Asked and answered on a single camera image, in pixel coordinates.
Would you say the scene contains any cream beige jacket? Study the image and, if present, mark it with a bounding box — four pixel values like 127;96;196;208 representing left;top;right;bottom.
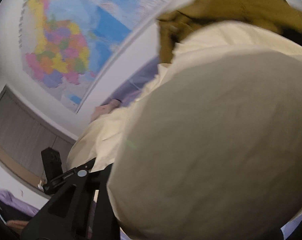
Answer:
67;22;302;239

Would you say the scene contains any person left hand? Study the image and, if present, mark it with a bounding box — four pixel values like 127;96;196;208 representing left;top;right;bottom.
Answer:
6;220;29;231

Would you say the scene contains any grey wooden door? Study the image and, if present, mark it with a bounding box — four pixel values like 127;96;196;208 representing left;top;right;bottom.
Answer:
0;87;75;187

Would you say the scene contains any folded pink garment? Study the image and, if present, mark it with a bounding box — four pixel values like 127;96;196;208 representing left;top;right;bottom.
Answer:
90;99;122;122

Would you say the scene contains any purple plaid bed sheet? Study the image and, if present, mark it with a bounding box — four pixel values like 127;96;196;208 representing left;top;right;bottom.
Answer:
102;56;160;107

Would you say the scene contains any olive brown jacket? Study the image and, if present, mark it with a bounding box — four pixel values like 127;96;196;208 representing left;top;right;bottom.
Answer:
158;0;302;63

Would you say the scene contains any colourful wall map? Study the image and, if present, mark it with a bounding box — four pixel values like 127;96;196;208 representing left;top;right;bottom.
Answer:
19;0;172;112

